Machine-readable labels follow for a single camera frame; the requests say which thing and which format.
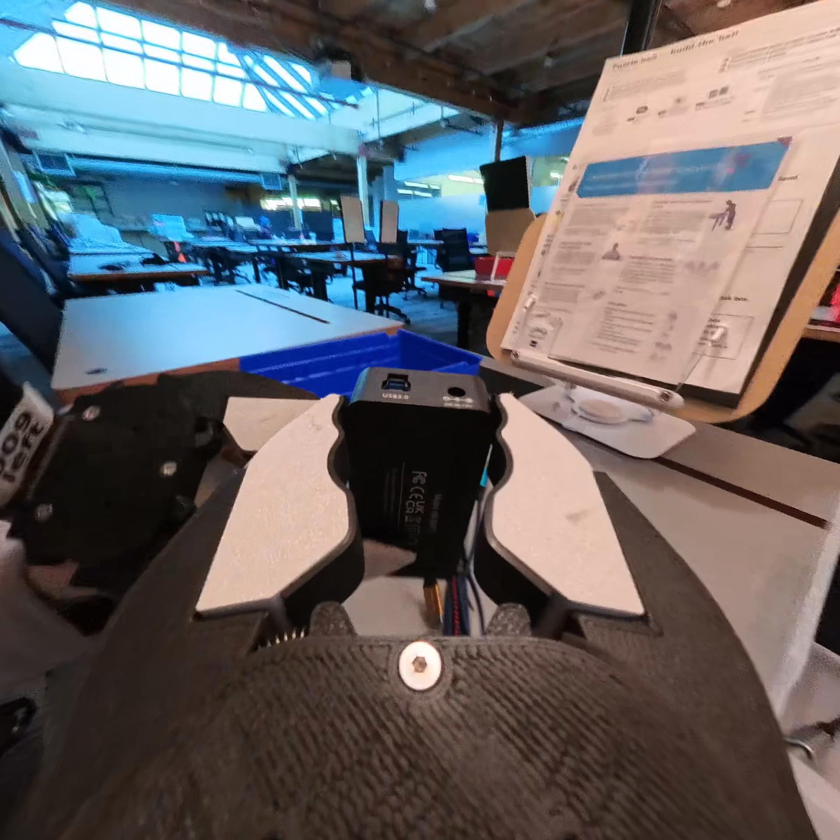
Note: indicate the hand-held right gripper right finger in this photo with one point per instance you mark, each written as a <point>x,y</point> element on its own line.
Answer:
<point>558,512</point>

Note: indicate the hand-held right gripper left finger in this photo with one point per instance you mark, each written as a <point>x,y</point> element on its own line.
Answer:
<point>289,505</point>

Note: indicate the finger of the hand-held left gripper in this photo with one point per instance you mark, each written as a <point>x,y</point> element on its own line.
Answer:
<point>262,421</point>

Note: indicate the short black USB hub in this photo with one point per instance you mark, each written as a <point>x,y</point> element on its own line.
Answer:
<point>408,454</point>

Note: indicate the white wood-edged desk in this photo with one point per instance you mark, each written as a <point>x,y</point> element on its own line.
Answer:
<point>198,328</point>

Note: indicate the distant wood-edged desk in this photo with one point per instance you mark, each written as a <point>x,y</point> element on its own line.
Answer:
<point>132,271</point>

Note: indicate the wood-edged desk with red box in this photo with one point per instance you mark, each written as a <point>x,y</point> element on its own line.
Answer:
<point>459,281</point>

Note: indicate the blue plastic bin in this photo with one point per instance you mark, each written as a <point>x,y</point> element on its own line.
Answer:
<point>295,371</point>

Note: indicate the black swivel chair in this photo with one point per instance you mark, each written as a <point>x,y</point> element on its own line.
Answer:
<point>384,277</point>

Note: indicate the beige divider board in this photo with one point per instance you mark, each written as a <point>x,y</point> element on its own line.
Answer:
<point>354,221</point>
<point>391,222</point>

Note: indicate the wooden backing board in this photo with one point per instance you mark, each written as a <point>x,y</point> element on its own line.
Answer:
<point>507,289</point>

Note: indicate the red box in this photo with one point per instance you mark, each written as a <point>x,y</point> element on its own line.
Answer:
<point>489,268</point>

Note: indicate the instruction sheet with blue banner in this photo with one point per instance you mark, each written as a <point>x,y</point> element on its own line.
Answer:
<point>657,277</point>

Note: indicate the black mesh chair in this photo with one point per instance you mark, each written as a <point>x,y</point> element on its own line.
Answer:
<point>455,249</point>

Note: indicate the beige cardboard board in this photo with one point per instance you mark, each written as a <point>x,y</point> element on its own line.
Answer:
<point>509,234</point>

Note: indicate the black monitor panel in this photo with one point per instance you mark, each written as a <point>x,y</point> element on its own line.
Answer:
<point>505,184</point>

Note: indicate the large white instruction sheet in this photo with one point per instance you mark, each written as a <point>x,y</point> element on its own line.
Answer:
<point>657,85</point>

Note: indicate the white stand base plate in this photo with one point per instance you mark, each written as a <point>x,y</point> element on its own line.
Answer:
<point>649,439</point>

